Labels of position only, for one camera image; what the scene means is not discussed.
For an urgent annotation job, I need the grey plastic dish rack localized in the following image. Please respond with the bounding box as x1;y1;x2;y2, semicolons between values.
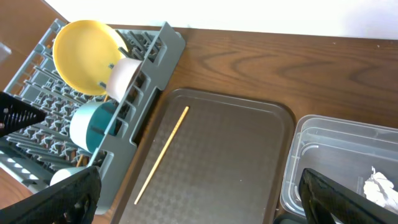
1;19;186;215

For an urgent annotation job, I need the white ribbed cup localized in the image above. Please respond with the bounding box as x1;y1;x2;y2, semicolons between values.
50;167;86;186

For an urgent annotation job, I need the clear plastic waste bin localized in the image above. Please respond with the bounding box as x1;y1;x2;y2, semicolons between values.
280;114;397;217

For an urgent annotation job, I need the pale pink bowl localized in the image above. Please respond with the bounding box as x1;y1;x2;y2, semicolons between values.
106;58;142;103

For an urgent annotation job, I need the wooden chopstick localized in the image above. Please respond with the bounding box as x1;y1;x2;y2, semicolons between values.
76;154;84;167
134;106;190;205

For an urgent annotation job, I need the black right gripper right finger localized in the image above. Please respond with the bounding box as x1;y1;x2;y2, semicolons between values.
298;168;397;224

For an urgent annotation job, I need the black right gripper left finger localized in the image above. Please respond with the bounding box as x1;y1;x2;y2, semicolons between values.
1;167;101;223

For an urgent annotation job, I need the crumpled white tissue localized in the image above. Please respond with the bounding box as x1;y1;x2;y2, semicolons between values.
363;167;397;214

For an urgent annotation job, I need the dark brown serving tray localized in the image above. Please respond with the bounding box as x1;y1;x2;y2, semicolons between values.
113;89;295;223

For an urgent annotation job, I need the yellow round plate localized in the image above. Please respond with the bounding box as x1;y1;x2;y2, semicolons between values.
52;20;127;96

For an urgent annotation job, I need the light blue bowl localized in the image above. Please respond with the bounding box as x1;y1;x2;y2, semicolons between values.
70;102;116;153

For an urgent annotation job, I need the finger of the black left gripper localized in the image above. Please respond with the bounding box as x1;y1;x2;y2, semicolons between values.
1;92;47;137

